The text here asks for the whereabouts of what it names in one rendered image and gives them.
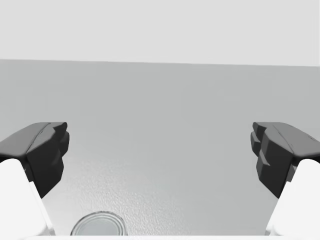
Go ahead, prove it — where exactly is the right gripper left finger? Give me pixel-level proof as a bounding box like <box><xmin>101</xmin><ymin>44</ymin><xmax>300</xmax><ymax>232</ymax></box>
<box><xmin>0</xmin><ymin>121</ymin><xmax>71</xmax><ymax>237</ymax></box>

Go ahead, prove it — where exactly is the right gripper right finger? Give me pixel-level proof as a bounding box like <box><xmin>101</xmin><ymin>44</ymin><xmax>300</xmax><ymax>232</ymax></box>
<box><xmin>250</xmin><ymin>121</ymin><xmax>320</xmax><ymax>237</ymax></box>

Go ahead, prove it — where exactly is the round can with silver lid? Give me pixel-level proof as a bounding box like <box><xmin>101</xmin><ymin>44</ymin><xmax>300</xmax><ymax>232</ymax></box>
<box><xmin>70</xmin><ymin>210</ymin><xmax>128</xmax><ymax>237</ymax></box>

